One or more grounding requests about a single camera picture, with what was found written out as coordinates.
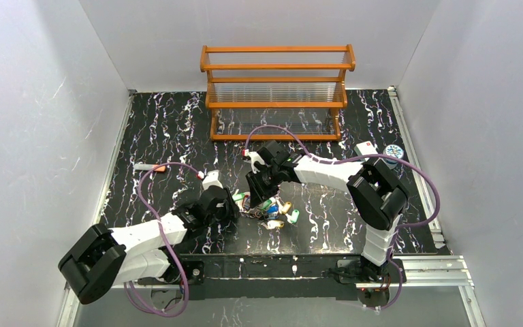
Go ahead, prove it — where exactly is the green key tag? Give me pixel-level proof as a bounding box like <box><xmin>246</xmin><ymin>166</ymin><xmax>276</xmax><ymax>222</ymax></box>
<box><xmin>287</xmin><ymin>209</ymin><xmax>300</xmax><ymax>224</ymax></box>
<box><xmin>232</xmin><ymin>193</ymin><xmax>247</xmax><ymax>202</ymax></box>

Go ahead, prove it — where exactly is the cluster of tagged keys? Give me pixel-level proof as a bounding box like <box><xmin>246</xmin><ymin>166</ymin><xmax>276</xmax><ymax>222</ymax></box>
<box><xmin>234</xmin><ymin>191</ymin><xmax>296</xmax><ymax>230</ymax></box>

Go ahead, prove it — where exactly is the yellow key tag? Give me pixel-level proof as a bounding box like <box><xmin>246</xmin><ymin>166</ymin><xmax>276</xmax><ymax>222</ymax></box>
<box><xmin>279</xmin><ymin>202</ymin><xmax>291</xmax><ymax>215</ymax></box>

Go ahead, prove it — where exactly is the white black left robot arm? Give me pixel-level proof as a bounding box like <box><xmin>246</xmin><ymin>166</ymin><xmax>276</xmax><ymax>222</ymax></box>
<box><xmin>58</xmin><ymin>186</ymin><xmax>240</xmax><ymax>305</ymax></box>

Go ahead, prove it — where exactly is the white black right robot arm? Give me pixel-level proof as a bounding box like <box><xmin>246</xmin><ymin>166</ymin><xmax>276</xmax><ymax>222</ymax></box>
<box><xmin>242</xmin><ymin>140</ymin><xmax>409</xmax><ymax>281</ymax></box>

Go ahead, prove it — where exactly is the orange grey marker pen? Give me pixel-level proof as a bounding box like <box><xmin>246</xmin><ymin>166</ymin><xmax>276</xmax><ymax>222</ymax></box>
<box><xmin>133</xmin><ymin>163</ymin><xmax>167</xmax><ymax>172</ymax></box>

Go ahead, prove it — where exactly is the orange wooden shelf rack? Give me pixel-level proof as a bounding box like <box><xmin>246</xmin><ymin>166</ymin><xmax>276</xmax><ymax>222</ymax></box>
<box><xmin>200</xmin><ymin>44</ymin><xmax>357</xmax><ymax>142</ymax></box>

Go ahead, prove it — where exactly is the white rectangular box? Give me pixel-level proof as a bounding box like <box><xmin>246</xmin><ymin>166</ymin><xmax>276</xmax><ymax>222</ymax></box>
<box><xmin>353</xmin><ymin>141</ymin><xmax>378</xmax><ymax>157</ymax></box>

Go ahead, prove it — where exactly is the blue white round tin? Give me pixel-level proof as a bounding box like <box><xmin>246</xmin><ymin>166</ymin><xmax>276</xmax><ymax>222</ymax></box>
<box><xmin>383</xmin><ymin>144</ymin><xmax>405</xmax><ymax>170</ymax></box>

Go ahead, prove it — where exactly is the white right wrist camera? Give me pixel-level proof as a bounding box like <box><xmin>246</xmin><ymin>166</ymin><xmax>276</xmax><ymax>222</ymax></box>
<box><xmin>242</xmin><ymin>149</ymin><xmax>266</xmax><ymax>174</ymax></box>

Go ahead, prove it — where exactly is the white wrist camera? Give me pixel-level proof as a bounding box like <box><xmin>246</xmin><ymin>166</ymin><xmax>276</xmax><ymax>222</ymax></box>
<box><xmin>202</xmin><ymin>170</ymin><xmax>223</xmax><ymax>190</ymax></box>
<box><xmin>242</xmin><ymin>149</ymin><xmax>266</xmax><ymax>174</ymax></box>

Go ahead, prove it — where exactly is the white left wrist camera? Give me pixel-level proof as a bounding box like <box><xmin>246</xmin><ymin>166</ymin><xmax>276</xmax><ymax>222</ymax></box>
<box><xmin>202</xmin><ymin>170</ymin><xmax>223</xmax><ymax>190</ymax></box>

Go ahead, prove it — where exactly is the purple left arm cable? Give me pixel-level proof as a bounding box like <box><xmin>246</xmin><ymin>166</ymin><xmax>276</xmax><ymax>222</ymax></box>
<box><xmin>123</xmin><ymin>162</ymin><xmax>206</xmax><ymax>317</ymax></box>

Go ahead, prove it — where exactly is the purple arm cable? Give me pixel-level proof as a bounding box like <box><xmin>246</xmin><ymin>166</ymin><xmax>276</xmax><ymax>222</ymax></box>
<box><xmin>242</xmin><ymin>125</ymin><xmax>441</xmax><ymax>311</ymax></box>
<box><xmin>123</xmin><ymin>162</ymin><xmax>206</xmax><ymax>317</ymax></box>

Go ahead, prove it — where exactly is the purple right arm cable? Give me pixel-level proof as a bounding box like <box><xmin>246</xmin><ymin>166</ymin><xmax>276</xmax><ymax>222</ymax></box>
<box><xmin>242</xmin><ymin>125</ymin><xmax>441</xmax><ymax>311</ymax></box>

